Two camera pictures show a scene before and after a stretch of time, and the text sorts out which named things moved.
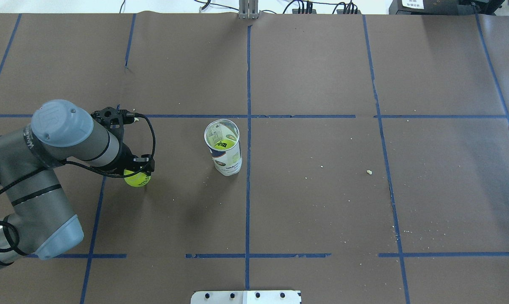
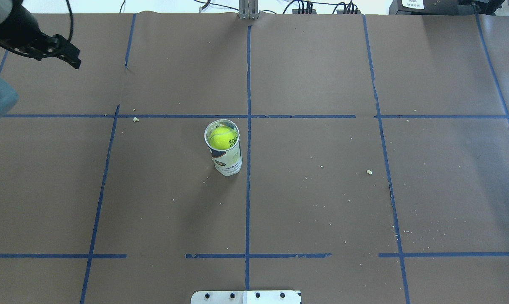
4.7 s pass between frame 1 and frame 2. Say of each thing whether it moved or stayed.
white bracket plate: stayed
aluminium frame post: stayed
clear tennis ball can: stayed
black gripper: moved
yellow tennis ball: moved
